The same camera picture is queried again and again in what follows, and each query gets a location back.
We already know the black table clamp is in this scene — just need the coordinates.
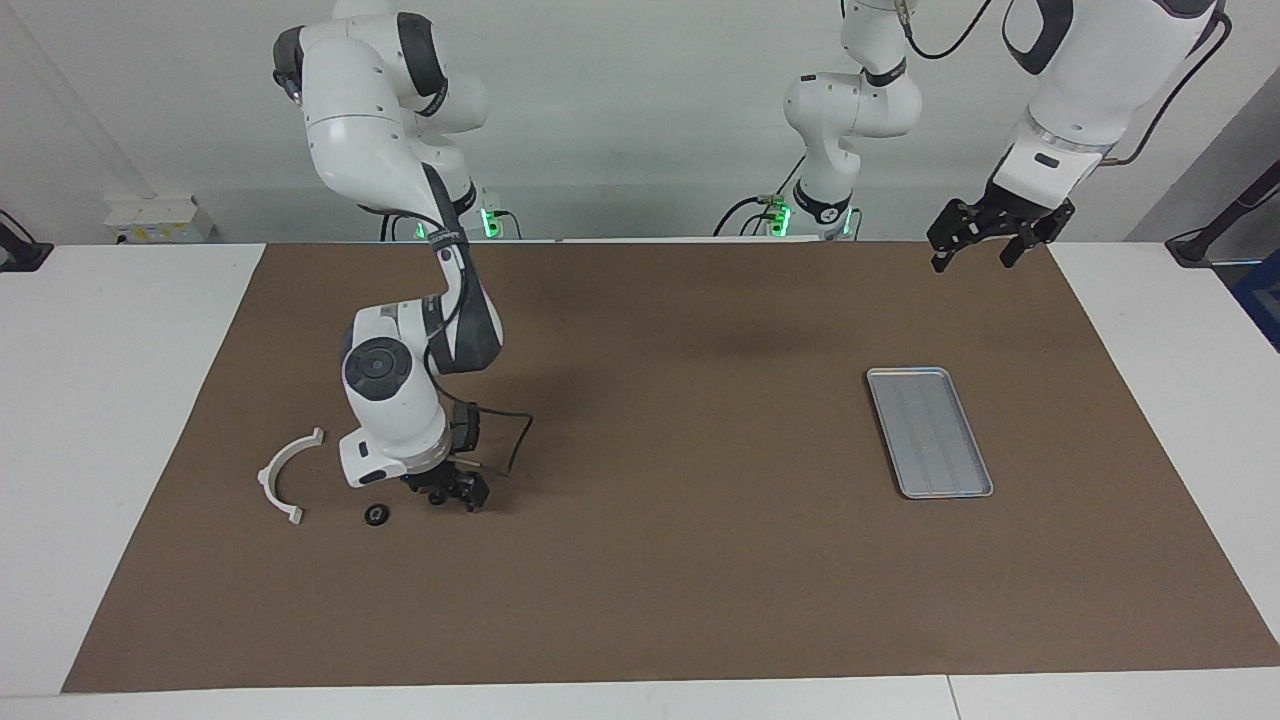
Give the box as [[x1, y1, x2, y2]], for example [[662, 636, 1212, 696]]
[[0, 210, 53, 273]]

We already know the white semicircular bracket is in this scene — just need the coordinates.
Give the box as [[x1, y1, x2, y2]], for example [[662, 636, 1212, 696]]
[[257, 427, 326, 526]]

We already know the brown table mat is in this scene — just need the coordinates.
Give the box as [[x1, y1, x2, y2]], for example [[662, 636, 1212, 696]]
[[62, 240, 1280, 693]]

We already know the black angled stand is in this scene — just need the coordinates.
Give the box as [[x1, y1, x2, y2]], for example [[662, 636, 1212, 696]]
[[1165, 160, 1280, 268]]

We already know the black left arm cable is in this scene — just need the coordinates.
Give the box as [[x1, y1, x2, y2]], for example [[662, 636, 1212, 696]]
[[895, 0, 1233, 167]]

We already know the silver metal tray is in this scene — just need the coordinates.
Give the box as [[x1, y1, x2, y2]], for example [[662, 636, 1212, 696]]
[[866, 367, 995, 500]]

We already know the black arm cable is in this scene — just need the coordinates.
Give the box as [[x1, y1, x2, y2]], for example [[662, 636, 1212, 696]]
[[895, 0, 1233, 167], [425, 240, 534, 477]]

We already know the white power box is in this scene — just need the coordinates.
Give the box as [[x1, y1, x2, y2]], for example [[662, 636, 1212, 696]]
[[105, 195, 214, 244]]

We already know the blue crate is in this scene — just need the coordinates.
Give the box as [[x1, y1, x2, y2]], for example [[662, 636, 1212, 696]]
[[1232, 250, 1280, 351]]

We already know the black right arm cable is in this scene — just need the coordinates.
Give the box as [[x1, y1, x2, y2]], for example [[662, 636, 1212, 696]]
[[425, 240, 534, 477]]

